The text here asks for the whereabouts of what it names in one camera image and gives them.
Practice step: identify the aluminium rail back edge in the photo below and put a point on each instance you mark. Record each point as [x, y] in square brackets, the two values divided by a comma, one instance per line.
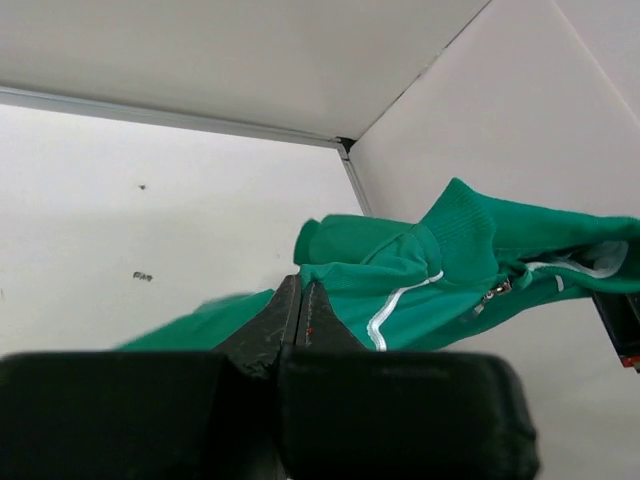
[120, 112]

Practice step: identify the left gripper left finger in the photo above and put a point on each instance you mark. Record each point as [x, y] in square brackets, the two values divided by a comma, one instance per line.
[153, 414]

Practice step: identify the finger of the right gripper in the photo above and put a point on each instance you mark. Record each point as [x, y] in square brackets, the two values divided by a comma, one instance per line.
[619, 314]

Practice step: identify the aluminium rail right side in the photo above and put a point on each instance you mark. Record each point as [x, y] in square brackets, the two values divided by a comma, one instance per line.
[357, 180]

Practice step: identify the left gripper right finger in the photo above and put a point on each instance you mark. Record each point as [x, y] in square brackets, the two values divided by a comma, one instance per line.
[349, 413]

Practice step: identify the green jacket white lining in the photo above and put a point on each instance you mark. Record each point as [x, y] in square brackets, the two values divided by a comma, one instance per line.
[471, 263]

